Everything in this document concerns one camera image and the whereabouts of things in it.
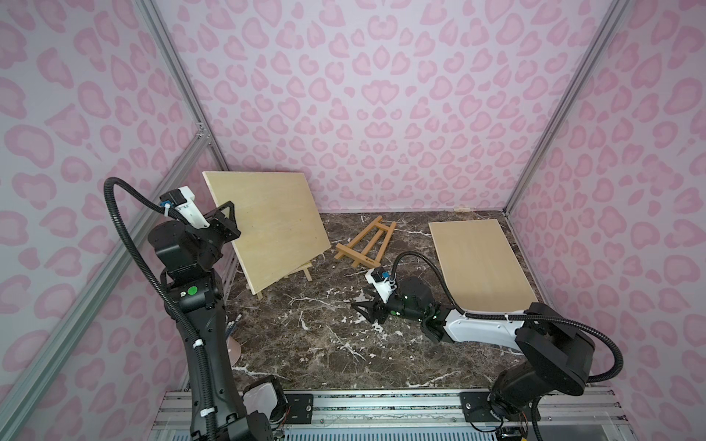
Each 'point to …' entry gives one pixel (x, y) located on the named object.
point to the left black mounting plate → (300, 408)
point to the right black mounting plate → (475, 406)
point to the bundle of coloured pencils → (231, 325)
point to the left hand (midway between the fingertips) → (233, 201)
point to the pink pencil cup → (233, 349)
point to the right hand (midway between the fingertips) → (361, 297)
